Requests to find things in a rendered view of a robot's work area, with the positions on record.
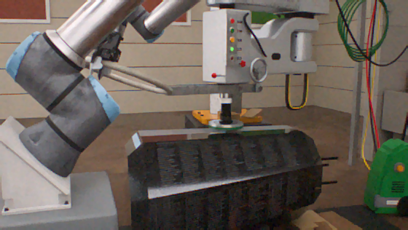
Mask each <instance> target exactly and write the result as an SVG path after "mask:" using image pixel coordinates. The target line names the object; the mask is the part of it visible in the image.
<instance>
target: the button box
mask: <svg viewBox="0 0 408 230"><path fill-rule="evenodd" d="M231 17H233V18H234V19H235V23H234V24H233V25H231V24H230V18H231ZM231 27H233V28H234V29H235V32H234V33H233V34H231V33H230V28H231ZM237 32H238V15H234V14H224V54H223V66H236V65H237ZM230 37H233V38H234V42H233V43H230ZM230 46H233V47H234V52H230ZM231 55H233V56H234V60H233V61H232V62H231V61H230V56H231Z"/></svg>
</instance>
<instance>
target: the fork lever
mask: <svg viewBox="0 0 408 230"><path fill-rule="evenodd" d="M168 86H170V87H171V88H172V89H173V94H170V95H200V94H232V93H247V92H256V84H249V83H237V84H222V85H218V84H168ZM161 95H165V94H161ZM167 96H169V95H167Z"/></svg>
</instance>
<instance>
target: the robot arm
mask: <svg viewBox="0 0 408 230"><path fill-rule="evenodd" d="M145 1H146V0H88V1H87V2H85V4H84V5H83V6H82V7H80V8H79V9H78V10H77V11H76V12H75V13H74V14H73V15H72V16H71V17H70V18H69V19H68V20H67V21H66V22H65V23H64V24H63V25H62V26H61V27H59V29H58V30H46V31H45V32H44V33H43V34H42V33H41V32H38V31H35V32H33V33H32V34H31V35H30V36H28V37H27V38H26V39H25V40H24V41H23V42H22V43H20V44H19V45H18V46H17V49H16V50H15V51H14V52H13V53H12V54H11V55H10V56H9V59H8V61H7V63H6V71H7V73H8V74H9V75H10V76H11V77H12V78H13V79H14V80H15V82H16V83H18V84H19V85H20V86H21V87H22V88H23V89H24V90H25V91H26V92H27V93H28V94H29V95H31V97H32V98H34V99H35V100H36V101H38V102H39V104H40V105H41V106H42V107H43V108H45V109H47V110H48V112H49V113H50V114H49V115H48V117H47V118H46V119H45V120H43V121H42V122H38V123H36V124H34V125H31V126H30V127H28V128H25V129H24V130H23V131H22V132H21V133H20V134H19V138H20V140H21V142H22V143H23V145H24V146H25V147H26V148H27V150H28V151H29V152H30V153H31V154H32V155H33V156H34V157H35V158H36V159H37V160H39V161H40V162H41V163H42V165H44V166H45V167H46V168H47V169H50V170H51V171H52V172H54V173H55V174H57V175H59V176H60V177H63V178H67V177H68V176H69V175H70V173H71V172H72V171H73V169H74V166H75V164H76V163H77V160H78V158H79V155H80V154H81V153H82V152H83V151H84V150H85V149H86V148H87V147H88V146H89V145H90V144H91V143H92V142H93V141H94V140H95V139H96V138H97V137H98V136H99V135H100V134H101V133H102V132H103V131H104V130H105V129H106V128H107V127H108V126H109V125H110V124H111V123H112V122H113V121H114V120H115V119H116V118H117V117H118V116H119V114H120V107H119V106H118V105H117V103H116V102H115V101H114V100H113V99H112V97H111V96H110V95H109V94H108V92H107V91H105V89H104V88H103V87H102V86H101V85H100V83H99V82H98V81H97V80H96V79H95V77H94V76H93V75H92V74H93V71H94V70H98V69H99V71H98V80H99V81H100V80H101V78H102V77H103V75H104V74H110V73H111V69H110V68H104V67H103V65H102V64H101V59H102V60H107V61H111V62H113V63H114V62H116V63H118V62H119V58H120V55H121V54H122V52H121V51H120V49H118V47H119V43H120V42H121V41H124V38H123V36H124V33H125V29H126V26H127V24H128V23H129V24H131V25H132V27H133V28H134V29H136V30H137V32H138V33H139V34H140V35H141V36H142V38H143V39H144V40H146V41H147V42H148V43H149V44H150V43H152V42H154V41H156V40H157V39H159V38H160V37H161V36H162V35H163V33H164V28H166V27H168V26H169V25H170V24H172V23H173V22H175V21H176V19H178V18H179V17H181V16H182V15H184V14H185V13H186V12H188V11H189V10H190V9H191V8H192V7H193V6H194V5H196V4H197V3H200V2H201V1H202V0H164V2H163V3H161V4H159V5H158V6H157V7H156V8H155V9H154V10H152V11H151V13H150V14H149V13H148V12H147V11H146V10H145V9H144V7H143V6H141V5H142V4H143V3H144V2H145ZM94 49H95V51H94V52H93V55H92V57H91V60H90V75H89V76H88V77H87V78H86V77H85V76H84V75H83V74H82V73H81V72H80V71H82V70H83V69H84V68H85V58H86V57H87V56H88V55H89V54H90V53H91V52H92V51H93V50H94ZM118 55H119V58H118ZM117 58H118V59H117ZM78 76H79V77H78Z"/></svg>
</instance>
